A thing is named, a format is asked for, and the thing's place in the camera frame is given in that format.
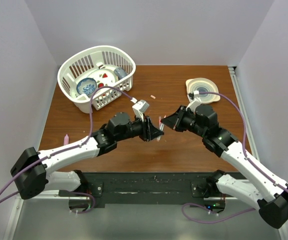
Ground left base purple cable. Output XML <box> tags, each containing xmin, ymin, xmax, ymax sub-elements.
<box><xmin>68</xmin><ymin>191</ymin><xmax>96</xmax><ymax>215</ymax></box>

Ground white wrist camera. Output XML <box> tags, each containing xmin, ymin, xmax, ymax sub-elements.
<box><xmin>132</xmin><ymin>100</ymin><xmax>150</xmax><ymax>123</ymax></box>
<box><xmin>186</xmin><ymin>90</ymin><xmax>202</xmax><ymax>112</ymax></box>

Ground purple pen cap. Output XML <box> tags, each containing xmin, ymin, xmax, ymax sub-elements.
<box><xmin>63</xmin><ymin>134</ymin><xmax>69</xmax><ymax>146</ymax></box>

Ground white strawberry plate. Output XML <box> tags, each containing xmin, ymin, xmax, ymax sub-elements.
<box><xmin>87</xmin><ymin>68</ymin><xmax>118</xmax><ymax>89</ymax></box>

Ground beige plate blue rings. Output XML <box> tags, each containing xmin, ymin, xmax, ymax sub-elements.
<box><xmin>185</xmin><ymin>77</ymin><xmax>221</xmax><ymax>105</ymax></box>

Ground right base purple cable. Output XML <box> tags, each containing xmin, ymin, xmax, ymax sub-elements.
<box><xmin>181</xmin><ymin>203</ymin><xmax>257</xmax><ymax>224</ymax></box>

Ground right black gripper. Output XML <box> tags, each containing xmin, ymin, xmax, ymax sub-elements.
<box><xmin>161</xmin><ymin>105</ymin><xmax>206</xmax><ymax>138</ymax></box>

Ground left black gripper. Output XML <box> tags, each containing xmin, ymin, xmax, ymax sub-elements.
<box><xmin>116</xmin><ymin>113</ymin><xmax>164</xmax><ymax>142</ymax></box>

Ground white plastic dish basket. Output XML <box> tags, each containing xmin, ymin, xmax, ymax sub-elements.
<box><xmin>57</xmin><ymin>45</ymin><xmax>136</xmax><ymax>114</ymax></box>

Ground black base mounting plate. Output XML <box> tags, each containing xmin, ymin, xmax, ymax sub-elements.
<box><xmin>56</xmin><ymin>171</ymin><xmax>237</xmax><ymax>209</ymax></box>

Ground aluminium frame rail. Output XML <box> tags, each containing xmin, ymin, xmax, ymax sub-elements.
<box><xmin>228</xmin><ymin>65</ymin><xmax>288</xmax><ymax>240</ymax></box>

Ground blue patterned bowl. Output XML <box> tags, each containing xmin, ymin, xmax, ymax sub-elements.
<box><xmin>76</xmin><ymin>77</ymin><xmax>97</xmax><ymax>97</ymax></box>

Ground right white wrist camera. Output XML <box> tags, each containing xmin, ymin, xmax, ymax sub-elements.
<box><xmin>186</xmin><ymin>90</ymin><xmax>202</xmax><ymax>112</ymax></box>

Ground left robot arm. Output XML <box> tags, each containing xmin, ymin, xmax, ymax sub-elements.
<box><xmin>10</xmin><ymin>112</ymin><xmax>164</xmax><ymax>200</ymax></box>

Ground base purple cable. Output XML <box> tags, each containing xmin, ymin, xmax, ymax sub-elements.
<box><xmin>181</xmin><ymin>203</ymin><xmax>257</xmax><ymax>224</ymax></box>
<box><xmin>68</xmin><ymin>191</ymin><xmax>96</xmax><ymax>215</ymax></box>

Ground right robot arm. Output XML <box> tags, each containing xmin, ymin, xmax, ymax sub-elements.
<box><xmin>161</xmin><ymin>105</ymin><xmax>288</xmax><ymax>229</ymax></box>

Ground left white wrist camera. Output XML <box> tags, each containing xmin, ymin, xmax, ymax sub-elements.
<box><xmin>132</xmin><ymin>100</ymin><xmax>150</xmax><ymax>123</ymax></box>

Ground white pink-end marker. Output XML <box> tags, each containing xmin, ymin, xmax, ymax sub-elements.
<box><xmin>156</xmin><ymin>123</ymin><xmax>164</xmax><ymax>142</ymax></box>

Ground grey blue cup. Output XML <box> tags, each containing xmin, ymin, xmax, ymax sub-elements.
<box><xmin>113</xmin><ymin>67</ymin><xmax>128</xmax><ymax>80</ymax></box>

